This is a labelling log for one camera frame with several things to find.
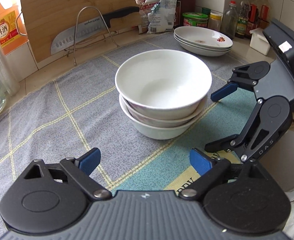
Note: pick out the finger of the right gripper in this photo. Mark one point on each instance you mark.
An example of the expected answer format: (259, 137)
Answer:
(223, 144)
(226, 90)

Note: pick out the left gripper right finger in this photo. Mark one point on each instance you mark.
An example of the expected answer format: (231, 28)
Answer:
(211, 171)

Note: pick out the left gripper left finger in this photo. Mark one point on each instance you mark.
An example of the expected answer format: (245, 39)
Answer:
(79, 171)

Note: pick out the white bowl bottom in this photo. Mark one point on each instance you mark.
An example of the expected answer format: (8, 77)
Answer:
(161, 133)

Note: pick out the white stained plate back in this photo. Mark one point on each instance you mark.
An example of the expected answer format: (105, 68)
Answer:
(203, 37)

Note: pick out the white floral bowl back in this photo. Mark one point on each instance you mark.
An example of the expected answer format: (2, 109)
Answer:
(163, 84)

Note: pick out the white floral bowl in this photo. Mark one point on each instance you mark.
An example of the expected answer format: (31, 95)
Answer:
(163, 123)
(163, 84)

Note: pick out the large white fruit plate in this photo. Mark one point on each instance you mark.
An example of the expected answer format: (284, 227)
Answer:
(202, 47)

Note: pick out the grey green checked cloth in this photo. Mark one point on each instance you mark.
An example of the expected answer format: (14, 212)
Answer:
(80, 110)

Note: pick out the clear red cap bottle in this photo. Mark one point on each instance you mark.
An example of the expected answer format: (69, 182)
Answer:
(229, 21)

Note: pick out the yellow lid spice jar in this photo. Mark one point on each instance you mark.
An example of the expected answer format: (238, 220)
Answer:
(215, 21)

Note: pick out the green lid sauce jar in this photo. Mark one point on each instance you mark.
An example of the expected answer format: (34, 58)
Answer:
(195, 19)

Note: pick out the red label sauce bottle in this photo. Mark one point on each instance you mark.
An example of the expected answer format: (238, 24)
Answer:
(264, 9)

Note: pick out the green cap small jar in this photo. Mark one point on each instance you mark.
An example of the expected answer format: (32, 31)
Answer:
(206, 11)

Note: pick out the white seasoning bag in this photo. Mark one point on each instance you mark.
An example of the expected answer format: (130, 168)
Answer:
(162, 16)

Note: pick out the red white paper packet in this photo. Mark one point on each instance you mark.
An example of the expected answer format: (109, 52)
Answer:
(144, 9)

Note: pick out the bamboo cutting board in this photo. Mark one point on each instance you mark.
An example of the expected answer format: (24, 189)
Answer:
(45, 19)

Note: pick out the orange cooking wine jug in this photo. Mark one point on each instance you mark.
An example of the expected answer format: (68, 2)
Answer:
(12, 29)

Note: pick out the black handled kitchen knife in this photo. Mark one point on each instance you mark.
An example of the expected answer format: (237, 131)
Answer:
(64, 39)

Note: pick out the metal wire board rack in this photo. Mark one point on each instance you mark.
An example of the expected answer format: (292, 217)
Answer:
(85, 33)

